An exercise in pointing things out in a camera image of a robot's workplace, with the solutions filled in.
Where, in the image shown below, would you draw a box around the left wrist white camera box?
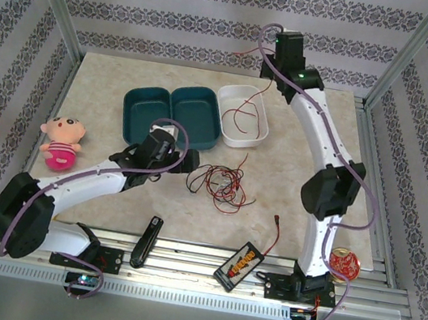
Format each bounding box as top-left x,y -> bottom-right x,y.
149,122 -> 180,145

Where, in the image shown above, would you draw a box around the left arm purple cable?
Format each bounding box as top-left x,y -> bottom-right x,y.
0,95 -> 195,314

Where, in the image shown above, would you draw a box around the small circuit board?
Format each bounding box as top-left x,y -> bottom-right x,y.
64,270 -> 101,289
288,305 -> 319,320

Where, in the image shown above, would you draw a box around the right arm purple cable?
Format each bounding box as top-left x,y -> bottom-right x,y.
211,19 -> 407,320

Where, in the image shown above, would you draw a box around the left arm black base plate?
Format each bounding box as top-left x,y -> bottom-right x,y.
48,237 -> 126,276

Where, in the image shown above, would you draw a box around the white plastic container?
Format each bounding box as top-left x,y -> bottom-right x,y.
208,79 -> 276,155

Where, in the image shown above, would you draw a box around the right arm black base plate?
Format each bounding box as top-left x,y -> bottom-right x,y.
263,271 -> 339,311

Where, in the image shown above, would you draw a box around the aluminium side rail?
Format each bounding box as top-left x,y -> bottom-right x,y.
0,49 -> 86,236
325,96 -> 428,290

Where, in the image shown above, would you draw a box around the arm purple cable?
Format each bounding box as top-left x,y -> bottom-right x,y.
211,19 -> 407,320
0,95 -> 195,314

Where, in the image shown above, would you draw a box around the grey slotted cable duct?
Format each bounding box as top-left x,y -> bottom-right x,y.
0,258 -> 293,320

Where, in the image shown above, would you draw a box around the red patterned tin can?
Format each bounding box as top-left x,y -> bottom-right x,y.
323,245 -> 365,288

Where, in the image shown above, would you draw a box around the teal plastic container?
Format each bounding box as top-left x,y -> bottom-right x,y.
116,81 -> 181,151
162,81 -> 229,156

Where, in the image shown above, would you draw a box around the black board with yellow connectors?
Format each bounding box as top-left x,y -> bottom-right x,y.
210,236 -> 266,298

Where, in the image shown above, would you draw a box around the thin black cable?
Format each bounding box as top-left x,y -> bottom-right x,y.
183,160 -> 262,217

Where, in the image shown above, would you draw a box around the black stapler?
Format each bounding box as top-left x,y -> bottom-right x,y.
128,212 -> 165,272

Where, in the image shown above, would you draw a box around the red lead wire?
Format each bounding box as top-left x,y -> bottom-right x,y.
262,214 -> 286,258

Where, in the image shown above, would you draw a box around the thin white cable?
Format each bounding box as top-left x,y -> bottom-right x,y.
206,167 -> 252,210

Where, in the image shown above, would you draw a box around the aluminium mounting rails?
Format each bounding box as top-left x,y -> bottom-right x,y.
0,208 -> 419,320

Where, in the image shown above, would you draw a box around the pink plush doll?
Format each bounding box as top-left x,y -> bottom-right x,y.
34,112 -> 89,175

